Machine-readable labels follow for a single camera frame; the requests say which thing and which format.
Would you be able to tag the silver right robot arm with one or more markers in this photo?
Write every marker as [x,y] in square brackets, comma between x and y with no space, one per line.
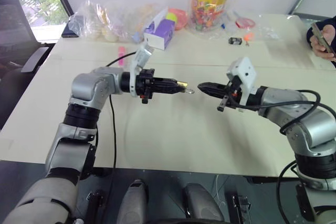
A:
[309,127]

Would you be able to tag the small black box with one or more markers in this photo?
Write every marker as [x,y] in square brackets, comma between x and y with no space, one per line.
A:
[235,41]

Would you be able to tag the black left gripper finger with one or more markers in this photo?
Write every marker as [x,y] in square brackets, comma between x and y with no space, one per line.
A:
[165,81]
[165,90]

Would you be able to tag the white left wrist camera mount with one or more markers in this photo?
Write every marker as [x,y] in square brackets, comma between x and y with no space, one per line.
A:
[140,64]

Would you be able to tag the purple tissue box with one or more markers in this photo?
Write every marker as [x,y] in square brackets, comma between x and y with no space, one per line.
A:
[160,31]

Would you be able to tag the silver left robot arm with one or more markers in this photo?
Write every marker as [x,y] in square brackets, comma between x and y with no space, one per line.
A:
[84,87]

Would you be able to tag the pink highlighter pen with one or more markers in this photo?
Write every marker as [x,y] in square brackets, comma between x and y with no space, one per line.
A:
[121,56]

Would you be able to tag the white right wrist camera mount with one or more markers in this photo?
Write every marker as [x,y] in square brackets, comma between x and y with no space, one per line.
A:
[245,75]

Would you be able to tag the small orange toy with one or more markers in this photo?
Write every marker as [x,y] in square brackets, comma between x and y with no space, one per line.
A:
[248,37]

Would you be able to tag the person's hand under phone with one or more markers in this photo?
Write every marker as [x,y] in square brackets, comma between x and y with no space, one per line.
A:
[320,47]

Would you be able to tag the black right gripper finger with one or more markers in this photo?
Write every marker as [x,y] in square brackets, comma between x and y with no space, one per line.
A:
[214,93]
[212,86]

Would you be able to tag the candy jar with orange lid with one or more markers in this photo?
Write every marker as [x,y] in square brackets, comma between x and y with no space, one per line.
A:
[210,1]

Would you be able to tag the clear plastic bag of snacks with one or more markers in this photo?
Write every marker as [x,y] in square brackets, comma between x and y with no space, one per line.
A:
[105,22]

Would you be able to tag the person's hand behind phone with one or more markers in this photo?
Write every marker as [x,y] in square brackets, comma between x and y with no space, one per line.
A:
[329,31]

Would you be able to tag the pink plastic bowl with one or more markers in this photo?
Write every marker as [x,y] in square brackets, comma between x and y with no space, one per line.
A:
[181,18]

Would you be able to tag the brass padlock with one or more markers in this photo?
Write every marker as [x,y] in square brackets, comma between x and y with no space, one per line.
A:
[185,87]

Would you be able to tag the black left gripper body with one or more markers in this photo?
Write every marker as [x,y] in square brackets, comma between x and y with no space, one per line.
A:
[146,82]

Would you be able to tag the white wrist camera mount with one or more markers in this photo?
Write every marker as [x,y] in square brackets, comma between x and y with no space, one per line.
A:
[245,75]
[140,64]

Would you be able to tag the smartphone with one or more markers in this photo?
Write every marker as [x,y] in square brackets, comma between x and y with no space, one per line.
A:
[322,37]

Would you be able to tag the pink round plastic toy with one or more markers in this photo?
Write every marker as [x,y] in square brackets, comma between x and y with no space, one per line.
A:
[245,22]

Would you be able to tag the black office chair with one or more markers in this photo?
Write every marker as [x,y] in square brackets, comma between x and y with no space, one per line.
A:
[15,40]

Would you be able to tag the grey rounded shape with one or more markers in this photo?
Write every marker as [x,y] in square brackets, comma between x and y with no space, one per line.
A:
[200,204]
[134,203]

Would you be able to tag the yellow-green ball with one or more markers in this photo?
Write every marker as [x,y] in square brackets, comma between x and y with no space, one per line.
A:
[172,16]

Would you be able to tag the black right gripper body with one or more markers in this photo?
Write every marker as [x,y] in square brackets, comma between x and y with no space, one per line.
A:
[232,90]

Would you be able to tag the black metal bracket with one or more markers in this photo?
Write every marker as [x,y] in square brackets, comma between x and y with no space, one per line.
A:
[240,204]
[94,203]

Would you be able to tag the small blue cap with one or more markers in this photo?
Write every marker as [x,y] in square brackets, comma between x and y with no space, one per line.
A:
[223,26]

